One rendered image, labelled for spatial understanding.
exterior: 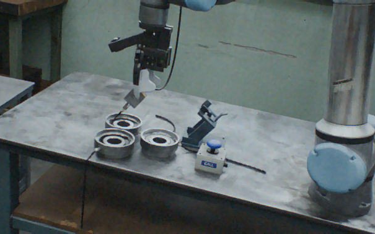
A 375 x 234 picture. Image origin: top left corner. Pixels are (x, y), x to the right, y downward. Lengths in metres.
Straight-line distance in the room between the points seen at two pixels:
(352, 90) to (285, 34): 1.81
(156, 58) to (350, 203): 0.59
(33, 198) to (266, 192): 0.71
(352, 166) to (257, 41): 1.86
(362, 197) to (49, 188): 0.92
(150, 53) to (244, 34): 1.61
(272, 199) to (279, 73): 1.71
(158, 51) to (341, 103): 0.48
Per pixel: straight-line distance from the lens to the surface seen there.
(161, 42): 1.18
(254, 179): 1.19
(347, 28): 0.92
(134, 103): 1.25
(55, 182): 1.54
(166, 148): 1.19
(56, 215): 1.40
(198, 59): 2.82
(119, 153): 1.17
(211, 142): 1.17
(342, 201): 1.15
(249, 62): 2.78
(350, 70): 0.93
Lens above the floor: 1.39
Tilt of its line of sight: 24 degrees down
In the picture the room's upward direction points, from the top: 9 degrees clockwise
